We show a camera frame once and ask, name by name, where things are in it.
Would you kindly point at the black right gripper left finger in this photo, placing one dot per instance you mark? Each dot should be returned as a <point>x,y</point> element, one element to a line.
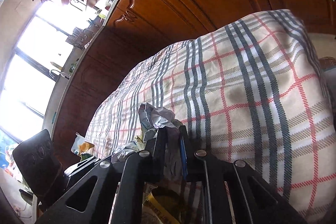
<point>111,192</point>

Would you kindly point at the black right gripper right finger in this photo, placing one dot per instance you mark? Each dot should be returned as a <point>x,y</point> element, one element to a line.
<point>233,192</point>

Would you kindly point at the grey wrapper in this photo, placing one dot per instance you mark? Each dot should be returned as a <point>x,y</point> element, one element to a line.
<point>160,133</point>

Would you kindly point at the green yellow snack pouch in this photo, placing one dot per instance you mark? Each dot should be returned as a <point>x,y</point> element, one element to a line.
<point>161,205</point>

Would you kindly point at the wooden lower kitchen cabinets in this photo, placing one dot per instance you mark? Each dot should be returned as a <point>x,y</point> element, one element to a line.
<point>137,29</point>

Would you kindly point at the crumpled white tissue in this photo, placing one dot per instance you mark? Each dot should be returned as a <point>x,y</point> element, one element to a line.
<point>124,151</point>

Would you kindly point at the yellow white plastic wrapper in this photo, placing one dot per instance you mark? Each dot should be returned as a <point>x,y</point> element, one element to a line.
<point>81,147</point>

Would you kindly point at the plaid tablecloth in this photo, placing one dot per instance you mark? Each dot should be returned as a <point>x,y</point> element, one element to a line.
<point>251,90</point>

